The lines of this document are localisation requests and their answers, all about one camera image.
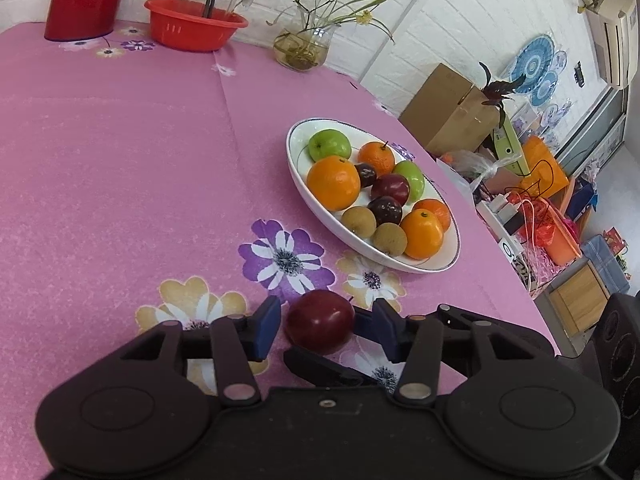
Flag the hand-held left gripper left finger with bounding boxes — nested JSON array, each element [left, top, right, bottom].
[[119, 295, 282, 407]]

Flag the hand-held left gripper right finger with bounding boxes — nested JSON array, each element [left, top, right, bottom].
[[372, 298, 531, 407]]

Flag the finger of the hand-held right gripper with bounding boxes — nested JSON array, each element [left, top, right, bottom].
[[284, 347, 379, 388], [436, 304, 557, 357]]

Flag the brown kiwi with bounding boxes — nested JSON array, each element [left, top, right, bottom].
[[341, 206, 377, 238], [371, 222, 408, 257]]

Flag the orange with stem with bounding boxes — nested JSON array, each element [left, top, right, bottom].
[[357, 141, 397, 177], [400, 208, 445, 261]]

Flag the green apple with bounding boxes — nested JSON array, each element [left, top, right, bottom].
[[392, 159, 426, 206], [307, 129, 352, 163]]

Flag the small dark red plum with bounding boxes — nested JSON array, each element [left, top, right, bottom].
[[354, 162, 378, 189]]

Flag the white plate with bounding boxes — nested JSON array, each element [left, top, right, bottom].
[[285, 118, 461, 275]]

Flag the wooden cabinet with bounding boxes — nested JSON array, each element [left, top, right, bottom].
[[547, 260, 612, 333]]

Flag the blue denim box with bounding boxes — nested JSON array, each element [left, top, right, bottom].
[[582, 235, 632, 296]]

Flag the orange plastic basket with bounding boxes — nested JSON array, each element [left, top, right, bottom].
[[545, 210, 583, 266]]

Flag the red plastic bag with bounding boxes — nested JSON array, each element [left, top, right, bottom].
[[517, 200, 561, 251]]

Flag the white power strip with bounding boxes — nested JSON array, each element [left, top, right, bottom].
[[475, 195, 521, 238]]

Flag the blue bag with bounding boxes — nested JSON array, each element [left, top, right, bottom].
[[570, 175, 601, 221]]

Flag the white pouch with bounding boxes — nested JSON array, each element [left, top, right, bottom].
[[436, 159, 475, 208]]

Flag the orange bag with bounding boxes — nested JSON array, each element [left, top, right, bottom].
[[520, 135, 570, 198]]

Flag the clear plastic bag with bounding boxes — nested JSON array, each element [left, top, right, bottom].
[[440, 149, 516, 193]]

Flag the glass window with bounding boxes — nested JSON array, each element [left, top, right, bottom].
[[555, 85, 628, 176]]

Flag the pink floral tablecloth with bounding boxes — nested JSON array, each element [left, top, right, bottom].
[[0, 15, 563, 480]]

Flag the cardboard box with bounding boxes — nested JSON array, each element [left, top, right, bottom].
[[398, 62, 501, 158]]

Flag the dark purple plant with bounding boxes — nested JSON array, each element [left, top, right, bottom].
[[478, 61, 526, 128]]

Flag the glass vase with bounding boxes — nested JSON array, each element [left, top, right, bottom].
[[273, 20, 337, 72]]

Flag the large blue patterned fan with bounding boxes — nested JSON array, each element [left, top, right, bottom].
[[511, 34, 556, 95]]

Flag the red plastic basket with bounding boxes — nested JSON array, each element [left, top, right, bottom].
[[144, 0, 249, 53]]

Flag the white air conditioner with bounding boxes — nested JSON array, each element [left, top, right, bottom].
[[585, 0, 640, 90]]

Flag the red thermos jug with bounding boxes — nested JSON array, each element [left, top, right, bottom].
[[44, 0, 126, 42]]

